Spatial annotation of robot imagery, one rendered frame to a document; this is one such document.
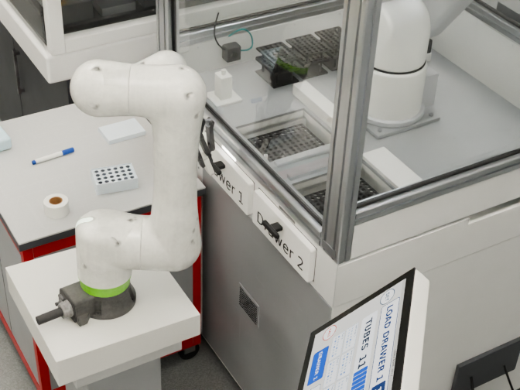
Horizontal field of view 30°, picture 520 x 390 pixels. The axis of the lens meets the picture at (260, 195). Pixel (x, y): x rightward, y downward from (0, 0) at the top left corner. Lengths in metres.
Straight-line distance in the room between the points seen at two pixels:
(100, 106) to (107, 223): 0.34
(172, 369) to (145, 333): 1.06
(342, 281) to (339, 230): 0.17
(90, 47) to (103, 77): 1.33
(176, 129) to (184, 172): 0.12
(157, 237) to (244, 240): 0.62
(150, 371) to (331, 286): 0.51
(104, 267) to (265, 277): 0.64
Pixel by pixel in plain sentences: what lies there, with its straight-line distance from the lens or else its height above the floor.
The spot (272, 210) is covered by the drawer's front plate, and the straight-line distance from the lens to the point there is 2.56.
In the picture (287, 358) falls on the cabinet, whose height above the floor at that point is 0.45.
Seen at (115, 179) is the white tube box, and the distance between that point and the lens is 2.90.
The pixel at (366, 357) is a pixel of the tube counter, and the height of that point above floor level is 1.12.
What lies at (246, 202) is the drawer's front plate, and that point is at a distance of 2.69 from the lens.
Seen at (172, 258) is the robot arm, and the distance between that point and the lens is 2.25.
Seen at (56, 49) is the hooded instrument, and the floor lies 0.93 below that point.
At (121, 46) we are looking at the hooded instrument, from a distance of 3.40.
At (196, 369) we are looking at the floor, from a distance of 3.40.
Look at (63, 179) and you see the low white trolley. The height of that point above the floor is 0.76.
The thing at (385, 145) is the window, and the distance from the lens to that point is 2.27.
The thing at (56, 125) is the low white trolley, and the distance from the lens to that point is 3.22.
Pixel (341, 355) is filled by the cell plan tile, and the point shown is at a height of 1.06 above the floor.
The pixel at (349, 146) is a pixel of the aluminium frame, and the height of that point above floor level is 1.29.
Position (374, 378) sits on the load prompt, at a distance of 1.85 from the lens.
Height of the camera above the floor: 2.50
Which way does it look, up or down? 37 degrees down
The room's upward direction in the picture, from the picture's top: 3 degrees clockwise
